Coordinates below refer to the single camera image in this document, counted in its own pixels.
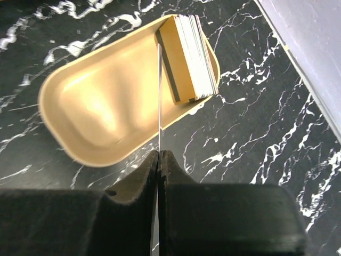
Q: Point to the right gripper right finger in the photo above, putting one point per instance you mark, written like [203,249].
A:
[225,218]

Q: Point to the white card black stripe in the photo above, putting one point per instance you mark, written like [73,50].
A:
[155,243]

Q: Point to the stack of cards in tray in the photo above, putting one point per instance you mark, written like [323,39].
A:
[186,58]

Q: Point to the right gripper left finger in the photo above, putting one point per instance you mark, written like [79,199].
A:
[116,221]

